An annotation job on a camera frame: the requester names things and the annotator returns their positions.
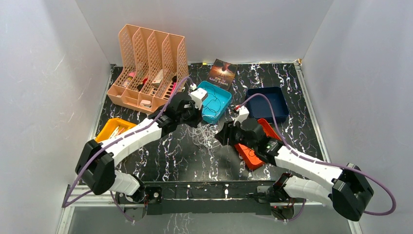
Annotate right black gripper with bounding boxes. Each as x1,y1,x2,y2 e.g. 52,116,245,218
214,118,257,151

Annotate thin cables pile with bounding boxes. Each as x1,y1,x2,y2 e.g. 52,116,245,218
187,122,223,151

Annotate dark thin cable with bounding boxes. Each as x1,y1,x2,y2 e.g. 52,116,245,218
203,84,226,118

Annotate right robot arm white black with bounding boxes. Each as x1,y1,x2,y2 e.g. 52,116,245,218
215,118,374,221

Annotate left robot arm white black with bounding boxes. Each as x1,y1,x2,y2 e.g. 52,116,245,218
75,88,207,203

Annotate pink marker in organizer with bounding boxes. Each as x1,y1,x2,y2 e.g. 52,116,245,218
170,82,177,98

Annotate teal square tray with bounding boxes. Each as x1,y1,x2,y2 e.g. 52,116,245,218
198,81,232,124

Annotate white box in organizer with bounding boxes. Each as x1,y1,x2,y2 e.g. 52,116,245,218
152,69,164,88

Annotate orange square tray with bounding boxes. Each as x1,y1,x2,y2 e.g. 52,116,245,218
234,118,281,171

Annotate navy blue square tray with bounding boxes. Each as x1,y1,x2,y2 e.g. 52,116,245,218
245,86,289,123

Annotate pink plastic file organizer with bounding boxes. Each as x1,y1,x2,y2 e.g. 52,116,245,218
107,24,189,114

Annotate dark book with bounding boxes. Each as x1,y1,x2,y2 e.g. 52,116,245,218
207,59,238,91

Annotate pink bottle in organizer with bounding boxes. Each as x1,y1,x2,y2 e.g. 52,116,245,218
121,72,136,88

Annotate pens in yellow bin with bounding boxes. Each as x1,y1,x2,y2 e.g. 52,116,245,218
109,126,127,138

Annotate yellow small bin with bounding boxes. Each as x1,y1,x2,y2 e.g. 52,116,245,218
95,118,136,143

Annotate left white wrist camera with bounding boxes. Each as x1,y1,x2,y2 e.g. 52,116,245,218
189,88,208,110

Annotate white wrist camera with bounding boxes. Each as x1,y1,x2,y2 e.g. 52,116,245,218
233,106,249,126
189,88,208,110

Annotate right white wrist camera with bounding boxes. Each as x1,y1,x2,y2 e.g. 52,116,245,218
233,106,249,126

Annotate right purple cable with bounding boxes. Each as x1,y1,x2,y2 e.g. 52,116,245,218
234,93,397,216

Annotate purple cable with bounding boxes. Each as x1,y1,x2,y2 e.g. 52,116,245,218
62,76,197,208
234,93,397,216

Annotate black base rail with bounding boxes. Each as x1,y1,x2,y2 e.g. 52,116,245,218
147,180,281,215

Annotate aluminium frame rail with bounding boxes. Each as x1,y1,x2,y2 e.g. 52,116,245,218
292,63,362,234

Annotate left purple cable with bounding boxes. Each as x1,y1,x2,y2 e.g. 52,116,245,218
62,76,197,208

